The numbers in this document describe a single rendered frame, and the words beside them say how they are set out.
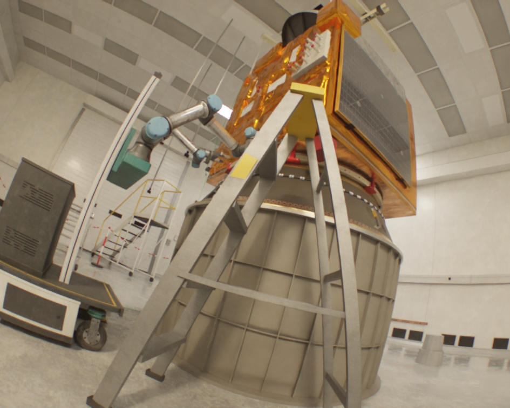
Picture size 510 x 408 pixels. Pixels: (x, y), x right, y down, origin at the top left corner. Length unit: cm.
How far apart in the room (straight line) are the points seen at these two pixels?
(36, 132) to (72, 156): 179
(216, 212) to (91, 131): 929
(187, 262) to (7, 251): 99
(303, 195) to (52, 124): 954
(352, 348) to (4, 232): 157
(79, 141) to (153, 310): 924
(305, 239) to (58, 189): 144
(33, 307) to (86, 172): 835
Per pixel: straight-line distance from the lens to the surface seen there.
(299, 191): 179
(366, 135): 215
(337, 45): 258
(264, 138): 99
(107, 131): 1001
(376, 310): 195
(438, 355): 403
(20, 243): 145
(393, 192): 250
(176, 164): 1012
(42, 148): 1009
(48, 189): 144
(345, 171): 210
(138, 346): 90
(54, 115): 1049
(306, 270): 156
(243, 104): 348
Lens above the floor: 64
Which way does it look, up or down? 18 degrees up
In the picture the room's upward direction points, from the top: 16 degrees clockwise
